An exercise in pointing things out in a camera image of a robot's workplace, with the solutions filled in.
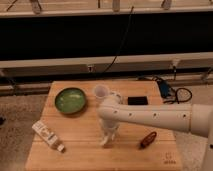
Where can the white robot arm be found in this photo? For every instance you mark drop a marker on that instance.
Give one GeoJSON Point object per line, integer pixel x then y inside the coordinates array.
{"type": "Point", "coordinates": [196, 119]}

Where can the black rectangular block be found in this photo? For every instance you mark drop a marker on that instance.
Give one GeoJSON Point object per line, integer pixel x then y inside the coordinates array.
{"type": "Point", "coordinates": [140, 100]}

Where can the clear plastic cup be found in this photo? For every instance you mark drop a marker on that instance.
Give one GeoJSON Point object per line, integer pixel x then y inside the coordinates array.
{"type": "Point", "coordinates": [100, 91]}

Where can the white carton bottle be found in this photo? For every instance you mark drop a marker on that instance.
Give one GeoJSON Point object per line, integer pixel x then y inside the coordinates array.
{"type": "Point", "coordinates": [48, 136]}

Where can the green bowl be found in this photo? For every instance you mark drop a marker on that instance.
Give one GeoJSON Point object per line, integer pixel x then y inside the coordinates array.
{"type": "Point", "coordinates": [70, 100]}

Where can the brown small bottle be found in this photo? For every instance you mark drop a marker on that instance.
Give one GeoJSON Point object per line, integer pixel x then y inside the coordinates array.
{"type": "Point", "coordinates": [148, 140]}

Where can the blue power adapter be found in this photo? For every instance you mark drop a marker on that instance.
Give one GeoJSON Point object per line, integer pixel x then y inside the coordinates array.
{"type": "Point", "coordinates": [164, 88]}

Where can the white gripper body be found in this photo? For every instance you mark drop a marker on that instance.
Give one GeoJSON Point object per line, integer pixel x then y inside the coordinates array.
{"type": "Point", "coordinates": [109, 128]}

